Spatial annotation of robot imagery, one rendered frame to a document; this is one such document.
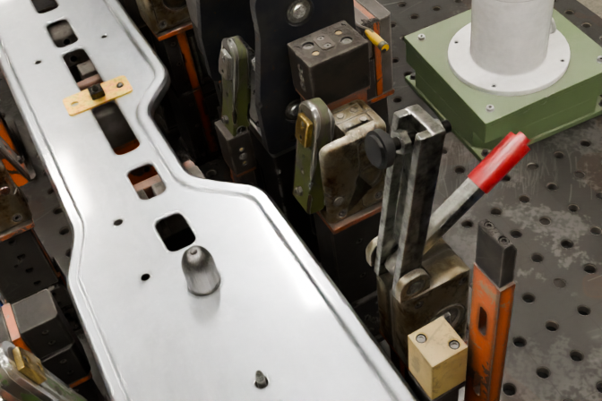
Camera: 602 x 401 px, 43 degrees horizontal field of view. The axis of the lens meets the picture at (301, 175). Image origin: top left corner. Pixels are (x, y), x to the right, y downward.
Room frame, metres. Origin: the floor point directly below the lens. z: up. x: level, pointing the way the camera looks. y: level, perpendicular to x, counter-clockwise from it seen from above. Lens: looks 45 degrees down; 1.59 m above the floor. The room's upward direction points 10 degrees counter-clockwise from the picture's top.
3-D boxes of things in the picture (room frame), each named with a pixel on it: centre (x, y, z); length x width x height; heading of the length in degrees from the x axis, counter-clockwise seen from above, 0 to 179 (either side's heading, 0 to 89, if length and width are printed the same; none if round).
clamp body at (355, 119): (0.58, -0.05, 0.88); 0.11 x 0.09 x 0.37; 111
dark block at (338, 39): (0.65, -0.05, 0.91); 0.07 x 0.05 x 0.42; 111
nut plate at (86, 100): (0.78, 0.23, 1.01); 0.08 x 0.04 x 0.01; 111
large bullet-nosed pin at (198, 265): (0.46, 0.11, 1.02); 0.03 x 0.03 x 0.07
